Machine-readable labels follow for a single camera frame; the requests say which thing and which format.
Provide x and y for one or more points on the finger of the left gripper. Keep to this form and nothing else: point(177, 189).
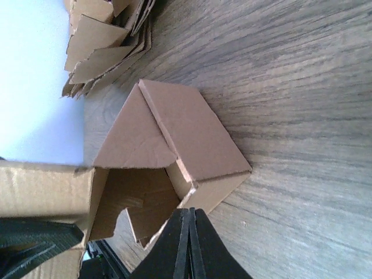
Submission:
point(28, 243)

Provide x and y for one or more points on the stack of flat cardboard sheets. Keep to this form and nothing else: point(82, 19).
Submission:
point(106, 39)

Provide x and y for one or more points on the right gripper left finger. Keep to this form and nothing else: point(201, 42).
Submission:
point(169, 256)

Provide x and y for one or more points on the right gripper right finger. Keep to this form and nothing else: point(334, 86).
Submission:
point(209, 257)

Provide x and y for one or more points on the brown cardboard box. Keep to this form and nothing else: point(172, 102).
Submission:
point(166, 150)

